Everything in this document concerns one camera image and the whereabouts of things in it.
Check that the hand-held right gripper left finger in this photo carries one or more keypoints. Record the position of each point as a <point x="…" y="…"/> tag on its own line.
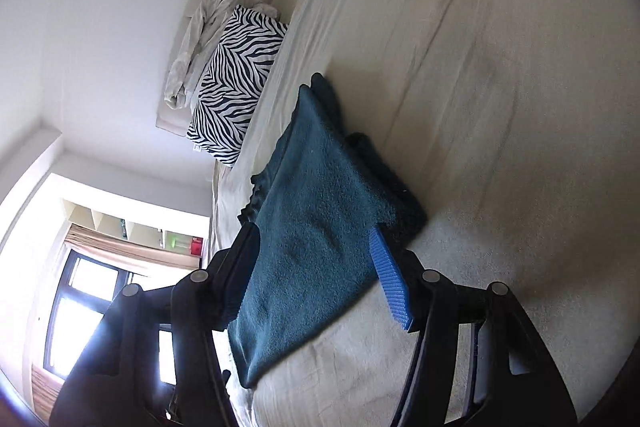
<point x="240" y="272"/>

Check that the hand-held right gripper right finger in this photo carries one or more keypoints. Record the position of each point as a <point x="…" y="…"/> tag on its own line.
<point x="392" y="287"/>

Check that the dark green sweater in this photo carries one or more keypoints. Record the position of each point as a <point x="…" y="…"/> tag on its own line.
<point x="320" y="217"/>

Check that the red box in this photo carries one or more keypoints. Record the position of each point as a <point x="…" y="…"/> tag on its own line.
<point x="196" y="245"/>

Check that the beige curtain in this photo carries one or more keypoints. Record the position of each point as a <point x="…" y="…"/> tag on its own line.
<point x="130" y="252"/>

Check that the black framed window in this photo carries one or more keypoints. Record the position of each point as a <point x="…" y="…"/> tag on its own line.
<point x="80" y="307"/>

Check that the zebra print pillow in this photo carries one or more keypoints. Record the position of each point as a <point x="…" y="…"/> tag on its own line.
<point x="235" y="82"/>

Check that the white folded duvet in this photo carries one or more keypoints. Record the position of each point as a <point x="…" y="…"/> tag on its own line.
<point x="200" y="42"/>

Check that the bed with beige sheet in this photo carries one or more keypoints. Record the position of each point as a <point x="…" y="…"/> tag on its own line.
<point x="500" y="67"/>

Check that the white wall shelf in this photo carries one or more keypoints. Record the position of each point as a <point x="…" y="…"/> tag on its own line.
<point x="115" y="222"/>

